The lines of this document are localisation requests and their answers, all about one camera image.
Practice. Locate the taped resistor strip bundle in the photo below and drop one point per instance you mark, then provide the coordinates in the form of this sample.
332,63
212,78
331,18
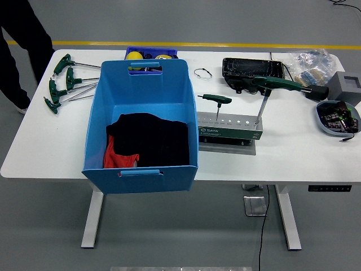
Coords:
310,76

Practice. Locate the white table leg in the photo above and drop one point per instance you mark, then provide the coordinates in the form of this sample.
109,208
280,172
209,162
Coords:
287,220
91,220

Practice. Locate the small metal floor plate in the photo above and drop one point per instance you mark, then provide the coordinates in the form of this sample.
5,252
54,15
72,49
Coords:
252,187

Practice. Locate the yellow ball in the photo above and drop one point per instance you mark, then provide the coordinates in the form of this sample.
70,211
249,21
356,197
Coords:
134,55

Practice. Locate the square metal floor plate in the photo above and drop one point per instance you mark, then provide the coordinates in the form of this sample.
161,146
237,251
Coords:
255,206

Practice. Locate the dark electronic parts pile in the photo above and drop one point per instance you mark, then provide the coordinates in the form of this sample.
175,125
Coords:
335,118

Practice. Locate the black cloth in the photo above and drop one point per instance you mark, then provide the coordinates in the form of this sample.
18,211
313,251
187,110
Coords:
158,135

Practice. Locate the yellow tape measure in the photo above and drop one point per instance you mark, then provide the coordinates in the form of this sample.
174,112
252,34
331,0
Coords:
163,56

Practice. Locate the small dark blue bin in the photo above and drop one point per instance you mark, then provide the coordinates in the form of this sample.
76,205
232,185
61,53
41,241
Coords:
169,51

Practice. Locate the black table control panel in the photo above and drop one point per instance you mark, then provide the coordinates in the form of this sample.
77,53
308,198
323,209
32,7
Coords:
330,188

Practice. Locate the grey foam block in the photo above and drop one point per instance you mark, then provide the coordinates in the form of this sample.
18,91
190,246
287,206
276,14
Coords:
337,84

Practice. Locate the person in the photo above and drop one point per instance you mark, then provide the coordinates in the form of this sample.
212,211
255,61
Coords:
17,34

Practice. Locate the black power adapter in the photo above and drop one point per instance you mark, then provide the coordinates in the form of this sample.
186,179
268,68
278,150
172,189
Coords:
318,93

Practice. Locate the small black object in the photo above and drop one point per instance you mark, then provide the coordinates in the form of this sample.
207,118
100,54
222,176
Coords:
149,55

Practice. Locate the clear plastic bag of parts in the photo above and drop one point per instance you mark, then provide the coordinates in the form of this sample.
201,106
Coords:
310,59

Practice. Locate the black rectangular tray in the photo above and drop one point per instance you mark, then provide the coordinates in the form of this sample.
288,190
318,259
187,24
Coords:
242,67

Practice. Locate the green grey wrench holder rack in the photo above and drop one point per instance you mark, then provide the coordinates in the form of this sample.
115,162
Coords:
225,132

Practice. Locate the light blue dish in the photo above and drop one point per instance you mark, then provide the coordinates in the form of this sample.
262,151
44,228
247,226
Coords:
321,125

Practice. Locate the orange cloth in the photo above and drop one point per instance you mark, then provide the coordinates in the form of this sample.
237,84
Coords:
118,161

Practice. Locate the large blue plastic storage box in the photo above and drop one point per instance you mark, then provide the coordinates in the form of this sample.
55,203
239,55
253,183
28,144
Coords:
146,87

